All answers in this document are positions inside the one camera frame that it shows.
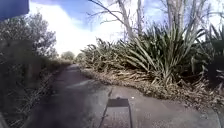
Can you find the dry mulch strip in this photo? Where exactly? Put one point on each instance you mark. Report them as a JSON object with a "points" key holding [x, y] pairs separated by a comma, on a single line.
{"points": [[150, 86]]}

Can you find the small round tree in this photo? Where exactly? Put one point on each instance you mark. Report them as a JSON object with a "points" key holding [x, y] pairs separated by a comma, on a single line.
{"points": [[67, 55]]}

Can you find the row of flax bushes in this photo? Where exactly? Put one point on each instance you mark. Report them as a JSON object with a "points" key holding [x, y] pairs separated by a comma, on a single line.
{"points": [[160, 53]]}

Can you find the bare branching tree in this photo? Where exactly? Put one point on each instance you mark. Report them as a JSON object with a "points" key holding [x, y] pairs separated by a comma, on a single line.
{"points": [[125, 16]]}

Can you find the grey concrete path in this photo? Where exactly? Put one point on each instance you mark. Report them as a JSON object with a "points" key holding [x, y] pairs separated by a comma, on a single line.
{"points": [[150, 110]]}

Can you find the bare pale tree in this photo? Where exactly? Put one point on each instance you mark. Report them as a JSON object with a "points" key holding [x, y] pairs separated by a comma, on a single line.
{"points": [[176, 13]]}

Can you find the leafy green tree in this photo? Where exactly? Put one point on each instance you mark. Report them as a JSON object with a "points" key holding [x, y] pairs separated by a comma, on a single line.
{"points": [[33, 33]]}

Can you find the dark hedge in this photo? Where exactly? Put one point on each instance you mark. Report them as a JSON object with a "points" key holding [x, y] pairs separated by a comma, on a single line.
{"points": [[20, 78]]}

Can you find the blue flag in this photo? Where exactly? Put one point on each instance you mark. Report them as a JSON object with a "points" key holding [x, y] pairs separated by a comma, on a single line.
{"points": [[13, 8]]}

